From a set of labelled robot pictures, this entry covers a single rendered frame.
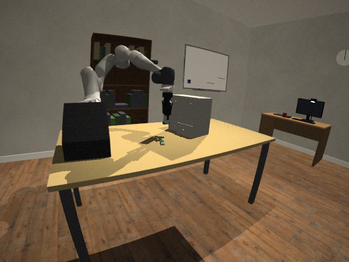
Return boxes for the grey drawer front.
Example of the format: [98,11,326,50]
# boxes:
[183,110,198,124]
[171,96,184,108]
[177,122,197,138]
[170,107,183,120]
[169,118,182,130]
[184,97,200,111]

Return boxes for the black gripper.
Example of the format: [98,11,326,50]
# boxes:
[162,92,173,124]

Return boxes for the grey chest of drawers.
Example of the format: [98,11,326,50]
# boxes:
[173,94,212,138]

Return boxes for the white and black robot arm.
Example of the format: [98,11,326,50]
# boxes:
[78,45,175,103]

